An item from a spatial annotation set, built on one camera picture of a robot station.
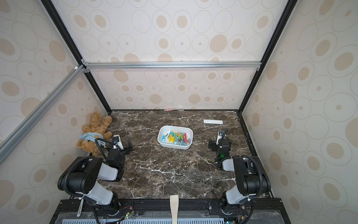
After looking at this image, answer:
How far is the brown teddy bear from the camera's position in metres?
0.91

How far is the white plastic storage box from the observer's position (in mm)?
968

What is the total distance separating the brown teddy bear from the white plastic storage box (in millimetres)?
392
